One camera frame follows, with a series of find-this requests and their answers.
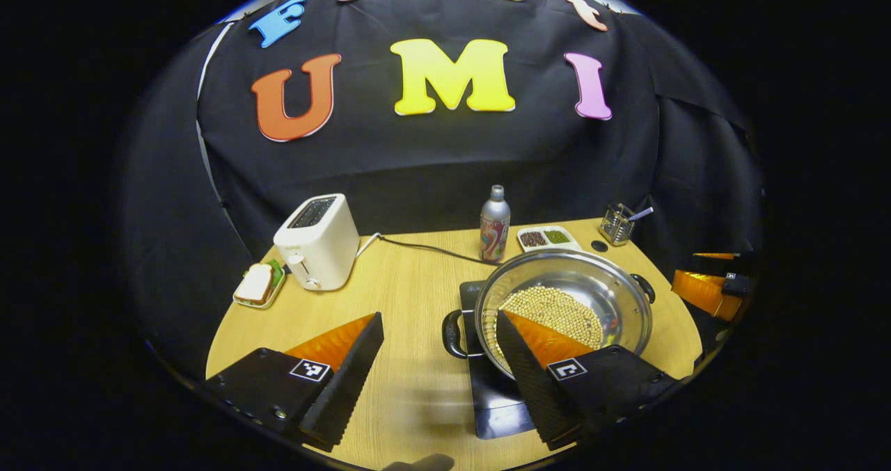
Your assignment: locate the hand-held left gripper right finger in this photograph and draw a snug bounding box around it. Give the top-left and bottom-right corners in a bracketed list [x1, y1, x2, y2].
[496, 310, 679, 451]

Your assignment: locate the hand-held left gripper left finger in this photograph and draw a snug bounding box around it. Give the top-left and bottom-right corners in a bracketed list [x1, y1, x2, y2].
[202, 311, 385, 452]

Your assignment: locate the black induction cooktop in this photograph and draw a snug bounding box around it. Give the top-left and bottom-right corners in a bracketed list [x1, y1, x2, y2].
[459, 280, 537, 440]

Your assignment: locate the pile of soybeans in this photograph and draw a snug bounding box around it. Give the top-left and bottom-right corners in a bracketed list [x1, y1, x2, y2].
[498, 287, 604, 350]

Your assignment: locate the stainless steel pot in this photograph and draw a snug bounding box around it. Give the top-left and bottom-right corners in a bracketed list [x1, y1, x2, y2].
[442, 249, 656, 381]

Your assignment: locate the small sandwich plate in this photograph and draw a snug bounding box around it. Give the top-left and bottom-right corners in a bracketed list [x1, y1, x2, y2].
[232, 260, 287, 310]

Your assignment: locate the sandwich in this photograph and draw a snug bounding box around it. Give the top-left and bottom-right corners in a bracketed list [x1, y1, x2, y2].
[235, 261, 283, 305]

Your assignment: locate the white toaster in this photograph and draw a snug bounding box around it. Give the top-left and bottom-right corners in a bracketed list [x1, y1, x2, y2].
[273, 193, 361, 292]

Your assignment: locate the white divided bean plate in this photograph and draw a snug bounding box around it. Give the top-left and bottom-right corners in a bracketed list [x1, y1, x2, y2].
[517, 225, 582, 253]

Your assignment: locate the silver drink bottle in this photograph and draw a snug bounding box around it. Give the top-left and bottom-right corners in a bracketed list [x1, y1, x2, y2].
[480, 185, 511, 262]

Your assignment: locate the metal wire holder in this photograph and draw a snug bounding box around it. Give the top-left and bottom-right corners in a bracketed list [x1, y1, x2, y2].
[599, 203, 636, 246]

